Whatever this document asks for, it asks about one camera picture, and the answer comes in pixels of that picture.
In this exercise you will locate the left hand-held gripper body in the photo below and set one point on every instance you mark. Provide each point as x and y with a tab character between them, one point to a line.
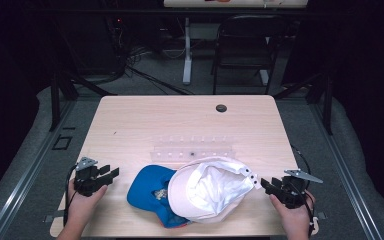
86	181

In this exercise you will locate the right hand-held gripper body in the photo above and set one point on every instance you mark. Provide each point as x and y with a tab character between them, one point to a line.
293	195

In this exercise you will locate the blue baseball cap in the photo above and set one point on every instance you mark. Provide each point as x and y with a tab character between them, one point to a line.
145	186

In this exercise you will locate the white baseball cap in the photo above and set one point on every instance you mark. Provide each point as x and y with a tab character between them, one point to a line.
210	193

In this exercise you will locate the person's right hand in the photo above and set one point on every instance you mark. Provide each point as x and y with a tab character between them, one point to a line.
296	220

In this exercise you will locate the person's left hand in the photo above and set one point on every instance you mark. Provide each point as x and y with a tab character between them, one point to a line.
81	206

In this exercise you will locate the black tape square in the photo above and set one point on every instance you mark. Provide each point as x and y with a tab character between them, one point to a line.
54	146

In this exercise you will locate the grey tape strip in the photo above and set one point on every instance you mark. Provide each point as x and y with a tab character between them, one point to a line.
50	218

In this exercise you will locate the short black tape strip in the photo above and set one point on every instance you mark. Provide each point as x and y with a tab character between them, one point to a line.
68	128

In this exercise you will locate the black metal stand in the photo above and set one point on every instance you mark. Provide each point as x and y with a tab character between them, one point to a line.
327	106
55	100

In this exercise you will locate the black round table grommet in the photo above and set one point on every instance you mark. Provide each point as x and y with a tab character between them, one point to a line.
221	108

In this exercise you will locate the white desk leg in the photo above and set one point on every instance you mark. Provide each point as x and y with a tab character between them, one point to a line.
187	60

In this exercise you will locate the black folding chair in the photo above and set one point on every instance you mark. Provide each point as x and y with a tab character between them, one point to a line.
243	46

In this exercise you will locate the white desk top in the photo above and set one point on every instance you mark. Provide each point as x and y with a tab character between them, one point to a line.
233	3

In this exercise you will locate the aluminium floor rail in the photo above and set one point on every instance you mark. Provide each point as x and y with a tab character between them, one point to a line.
30	170
343	166

